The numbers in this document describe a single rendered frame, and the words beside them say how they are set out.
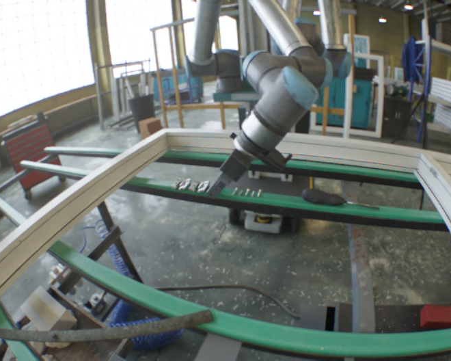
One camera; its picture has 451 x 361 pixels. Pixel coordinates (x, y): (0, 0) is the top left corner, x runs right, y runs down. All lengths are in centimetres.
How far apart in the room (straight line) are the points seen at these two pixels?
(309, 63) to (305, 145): 31
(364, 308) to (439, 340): 16
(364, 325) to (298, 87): 43
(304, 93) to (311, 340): 41
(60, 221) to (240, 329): 51
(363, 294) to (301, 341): 17
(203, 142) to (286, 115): 50
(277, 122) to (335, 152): 39
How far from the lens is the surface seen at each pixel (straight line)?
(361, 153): 81
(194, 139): 89
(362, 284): 47
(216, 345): 35
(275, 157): 50
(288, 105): 44
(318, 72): 60
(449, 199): 71
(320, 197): 54
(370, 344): 37
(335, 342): 35
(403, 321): 77
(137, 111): 470
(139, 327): 37
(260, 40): 158
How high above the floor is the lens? 118
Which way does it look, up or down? 29 degrees down
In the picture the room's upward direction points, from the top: 5 degrees counter-clockwise
